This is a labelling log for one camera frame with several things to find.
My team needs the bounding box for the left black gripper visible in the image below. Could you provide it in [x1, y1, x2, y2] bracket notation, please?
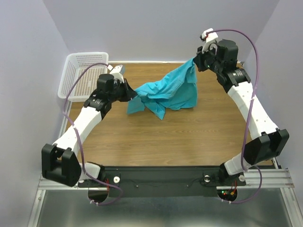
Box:
[108, 79, 137, 103]

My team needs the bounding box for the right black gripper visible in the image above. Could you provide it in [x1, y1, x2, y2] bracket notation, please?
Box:
[194, 42, 224, 74]

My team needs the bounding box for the turquoise t shirt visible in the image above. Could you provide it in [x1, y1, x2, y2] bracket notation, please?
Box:
[127, 59, 198, 120]

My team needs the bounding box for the white perforated plastic basket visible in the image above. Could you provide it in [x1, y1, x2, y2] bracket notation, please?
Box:
[57, 52, 108, 102]

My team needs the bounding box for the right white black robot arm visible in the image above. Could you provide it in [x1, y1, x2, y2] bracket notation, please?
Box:
[194, 40, 289, 184]

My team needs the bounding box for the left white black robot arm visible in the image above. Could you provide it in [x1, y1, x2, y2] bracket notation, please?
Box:
[42, 71, 136, 186]

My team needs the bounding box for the left white knob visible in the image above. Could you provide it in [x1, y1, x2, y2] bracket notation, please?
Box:
[113, 176, 120, 183]

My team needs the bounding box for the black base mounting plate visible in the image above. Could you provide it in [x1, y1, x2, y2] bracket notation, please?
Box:
[78, 166, 247, 198]

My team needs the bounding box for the right metal knob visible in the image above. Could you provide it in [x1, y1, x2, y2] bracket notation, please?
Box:
[204, 175, 211, 183]

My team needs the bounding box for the circuit board with leds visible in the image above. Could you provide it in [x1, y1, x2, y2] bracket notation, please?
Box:
[217, 189, 238, 201]

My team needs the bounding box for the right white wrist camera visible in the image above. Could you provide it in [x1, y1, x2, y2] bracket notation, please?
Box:
[200, 28, 218, 53]

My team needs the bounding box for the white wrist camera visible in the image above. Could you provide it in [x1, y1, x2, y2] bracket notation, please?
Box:
[200, 28, 218, 53]
[109, 64, 125, 82]

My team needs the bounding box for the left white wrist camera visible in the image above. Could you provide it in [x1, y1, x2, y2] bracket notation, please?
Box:
[109, 64, 125, 82]

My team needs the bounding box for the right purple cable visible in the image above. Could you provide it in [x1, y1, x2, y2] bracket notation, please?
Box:
[205, 29, 263, 204]

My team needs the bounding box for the aluminium frame rail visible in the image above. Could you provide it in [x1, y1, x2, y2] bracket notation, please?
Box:
[38, 169, 294, 190]

